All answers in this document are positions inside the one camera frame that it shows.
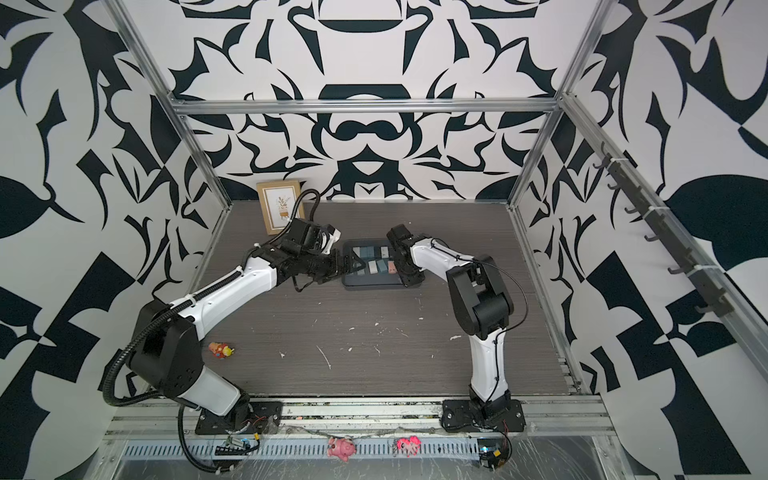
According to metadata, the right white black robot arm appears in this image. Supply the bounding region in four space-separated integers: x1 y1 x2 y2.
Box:
386 225 514 429

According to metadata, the dark grey storage box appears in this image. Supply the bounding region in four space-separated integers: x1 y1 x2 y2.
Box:
342 239 405 291

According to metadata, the wooden picture frame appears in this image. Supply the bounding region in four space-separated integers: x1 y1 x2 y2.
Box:
256 180 301 235

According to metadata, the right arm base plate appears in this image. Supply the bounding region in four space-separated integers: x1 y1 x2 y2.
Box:
440 397 527 433

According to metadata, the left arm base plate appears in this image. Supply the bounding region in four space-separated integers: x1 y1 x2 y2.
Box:
195 400 284 435

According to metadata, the wall hook rail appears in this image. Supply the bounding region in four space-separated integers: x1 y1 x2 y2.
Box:
595 153 736 318

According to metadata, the small red yellow toy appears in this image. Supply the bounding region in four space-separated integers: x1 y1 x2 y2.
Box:
208 342 235 358

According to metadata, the pink clip toy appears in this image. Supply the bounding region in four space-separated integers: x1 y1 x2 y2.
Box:
394 436 422 458

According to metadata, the pink pig toy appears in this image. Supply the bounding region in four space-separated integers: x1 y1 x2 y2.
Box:
326 437 357 462

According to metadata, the black corrugated cable hose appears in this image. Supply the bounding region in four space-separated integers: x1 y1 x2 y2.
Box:
176 407 235 475

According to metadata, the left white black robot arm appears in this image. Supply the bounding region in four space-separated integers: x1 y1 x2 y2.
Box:
126 219 351 417

